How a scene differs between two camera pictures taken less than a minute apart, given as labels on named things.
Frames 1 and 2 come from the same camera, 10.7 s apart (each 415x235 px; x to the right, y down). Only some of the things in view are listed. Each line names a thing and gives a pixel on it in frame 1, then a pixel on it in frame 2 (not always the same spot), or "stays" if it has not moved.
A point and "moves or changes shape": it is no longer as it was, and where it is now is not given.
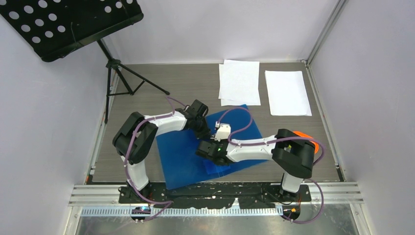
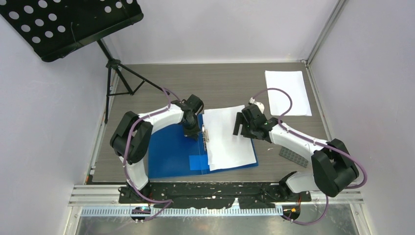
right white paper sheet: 287,93 stays
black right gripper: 216,141 -> 241,119
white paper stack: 239,82 moves or changes shape
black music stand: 51,28 stays
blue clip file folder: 181,164 moves or changes shape
